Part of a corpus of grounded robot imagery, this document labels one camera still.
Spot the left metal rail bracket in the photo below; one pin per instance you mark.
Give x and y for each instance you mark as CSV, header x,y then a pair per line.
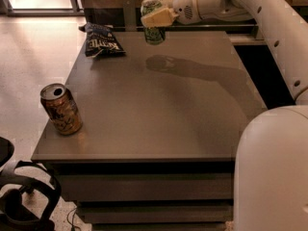
x,y
129,14

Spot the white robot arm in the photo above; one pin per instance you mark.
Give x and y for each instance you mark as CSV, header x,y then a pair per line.
x,y
271,170

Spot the thin metal rail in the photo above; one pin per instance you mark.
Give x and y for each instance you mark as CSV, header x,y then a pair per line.
x,y
198,26

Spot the orange soda can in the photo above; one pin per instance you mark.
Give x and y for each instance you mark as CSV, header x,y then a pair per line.
x,y
61,108

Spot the right metal rail bracket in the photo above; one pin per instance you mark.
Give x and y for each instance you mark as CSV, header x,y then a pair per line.
x,y
256,33

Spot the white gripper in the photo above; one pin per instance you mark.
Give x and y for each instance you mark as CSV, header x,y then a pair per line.
x,y
183,8

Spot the metal rail bracket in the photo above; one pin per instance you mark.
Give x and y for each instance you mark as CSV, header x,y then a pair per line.
x,y
256,33
129,14

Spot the blue Kettle chip bag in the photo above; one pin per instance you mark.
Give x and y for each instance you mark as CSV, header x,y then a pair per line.
x,y
100,41

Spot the grey drawer cabinet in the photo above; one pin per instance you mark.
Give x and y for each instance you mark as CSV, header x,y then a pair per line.
x,y
161,127

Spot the green soda can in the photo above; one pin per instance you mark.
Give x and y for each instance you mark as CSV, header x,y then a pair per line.
x,y
153,36

